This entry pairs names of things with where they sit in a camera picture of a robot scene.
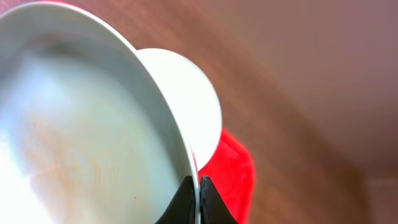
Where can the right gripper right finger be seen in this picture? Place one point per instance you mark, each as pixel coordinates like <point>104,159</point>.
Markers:
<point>213,210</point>

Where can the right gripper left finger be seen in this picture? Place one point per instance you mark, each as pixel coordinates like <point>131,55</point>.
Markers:
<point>182,208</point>

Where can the white plate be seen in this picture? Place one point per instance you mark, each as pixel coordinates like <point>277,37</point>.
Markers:
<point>191,98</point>
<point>86,134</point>

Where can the red plastic serving tray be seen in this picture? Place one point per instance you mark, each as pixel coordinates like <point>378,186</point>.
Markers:
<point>232,170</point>

